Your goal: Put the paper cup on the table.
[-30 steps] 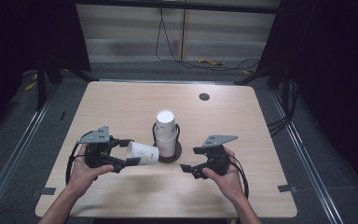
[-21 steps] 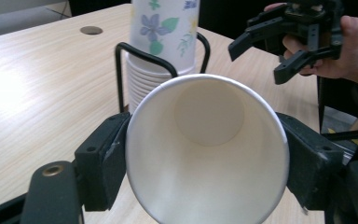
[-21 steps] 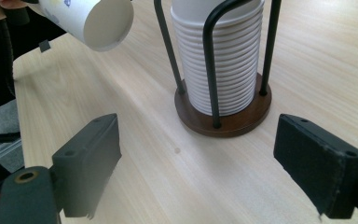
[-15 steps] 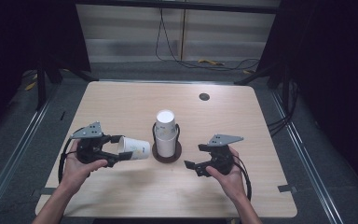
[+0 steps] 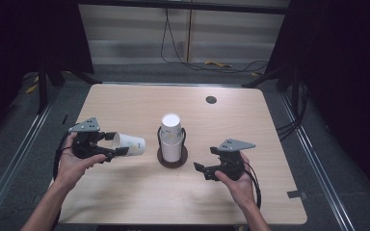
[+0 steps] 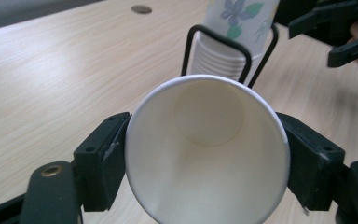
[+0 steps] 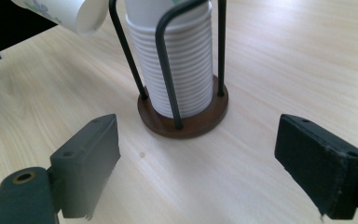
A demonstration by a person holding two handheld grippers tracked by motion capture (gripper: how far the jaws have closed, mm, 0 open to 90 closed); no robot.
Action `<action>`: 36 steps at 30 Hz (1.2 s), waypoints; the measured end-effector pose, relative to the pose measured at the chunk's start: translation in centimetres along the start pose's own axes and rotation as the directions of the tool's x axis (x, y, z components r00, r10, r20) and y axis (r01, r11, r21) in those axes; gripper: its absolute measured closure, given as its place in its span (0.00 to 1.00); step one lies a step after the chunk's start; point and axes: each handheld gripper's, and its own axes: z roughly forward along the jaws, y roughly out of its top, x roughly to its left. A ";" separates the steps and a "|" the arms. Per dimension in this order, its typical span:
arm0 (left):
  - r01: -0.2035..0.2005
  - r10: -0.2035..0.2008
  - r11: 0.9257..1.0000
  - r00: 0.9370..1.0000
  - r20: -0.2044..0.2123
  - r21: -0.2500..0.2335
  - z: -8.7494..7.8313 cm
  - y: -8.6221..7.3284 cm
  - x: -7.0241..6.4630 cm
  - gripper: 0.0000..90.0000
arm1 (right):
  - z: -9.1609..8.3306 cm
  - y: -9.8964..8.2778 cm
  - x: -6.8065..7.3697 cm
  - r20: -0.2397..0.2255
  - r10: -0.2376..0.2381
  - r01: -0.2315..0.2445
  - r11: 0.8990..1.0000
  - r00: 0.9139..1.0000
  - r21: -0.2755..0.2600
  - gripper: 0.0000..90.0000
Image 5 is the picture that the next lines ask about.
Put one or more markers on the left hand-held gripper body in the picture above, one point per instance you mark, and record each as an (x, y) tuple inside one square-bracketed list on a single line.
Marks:
[(85, 144)]

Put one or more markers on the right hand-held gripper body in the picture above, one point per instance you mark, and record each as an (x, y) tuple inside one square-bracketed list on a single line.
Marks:
[(232, 160)]

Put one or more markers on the white printed cup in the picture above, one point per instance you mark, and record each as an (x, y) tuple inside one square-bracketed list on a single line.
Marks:
[(130, 145)]

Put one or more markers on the cup holder with wooden base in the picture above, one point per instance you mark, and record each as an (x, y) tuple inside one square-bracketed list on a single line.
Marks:
[(173, 164)]

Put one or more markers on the stack of white paper cups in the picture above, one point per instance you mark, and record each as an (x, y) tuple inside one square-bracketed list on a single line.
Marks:
[(171, 138)]

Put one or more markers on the person's right hand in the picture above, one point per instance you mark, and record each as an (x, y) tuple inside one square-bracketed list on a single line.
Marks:
[(241, 189)]

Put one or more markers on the person's left hand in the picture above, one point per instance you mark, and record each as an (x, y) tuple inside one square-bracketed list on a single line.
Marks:
[(69, 170)]

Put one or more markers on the black metal stand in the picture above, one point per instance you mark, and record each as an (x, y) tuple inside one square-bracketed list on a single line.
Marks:
[(41, 93), (269, 76)]

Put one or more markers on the grey tape piece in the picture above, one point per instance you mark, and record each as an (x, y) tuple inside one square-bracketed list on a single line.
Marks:
[(295, 194)]

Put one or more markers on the yellow floor tape strip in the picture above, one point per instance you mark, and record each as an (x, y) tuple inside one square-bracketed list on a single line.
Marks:
[(31, 89), (217, 64)]

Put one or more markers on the dark curtain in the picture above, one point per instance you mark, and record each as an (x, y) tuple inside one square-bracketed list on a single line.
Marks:
[(343, 80), (19, 38)]

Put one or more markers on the black crossbar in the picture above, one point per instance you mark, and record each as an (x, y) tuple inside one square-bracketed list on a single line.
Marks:
[(179, 5)]

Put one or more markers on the metal floor rail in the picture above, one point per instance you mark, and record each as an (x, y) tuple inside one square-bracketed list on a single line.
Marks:
[(318, 160), (9, 166)]

